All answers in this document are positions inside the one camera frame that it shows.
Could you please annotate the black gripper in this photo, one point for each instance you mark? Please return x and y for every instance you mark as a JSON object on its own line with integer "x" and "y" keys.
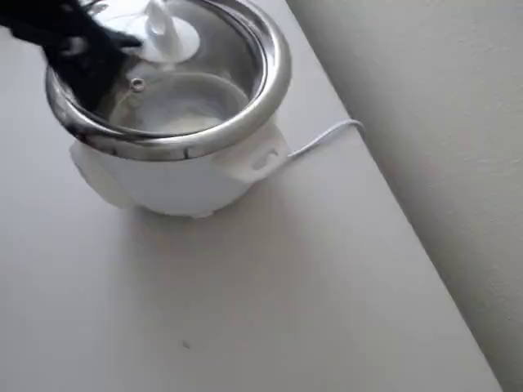
{"x": 87, "y": 42}

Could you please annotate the glass lid with white knob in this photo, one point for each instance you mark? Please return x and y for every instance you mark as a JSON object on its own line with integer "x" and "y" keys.
{"x": 171, "y": 41}

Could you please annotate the white rice cooker steel pot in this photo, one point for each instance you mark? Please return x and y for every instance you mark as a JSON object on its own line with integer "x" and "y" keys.
{"x": 171, "y": 179}

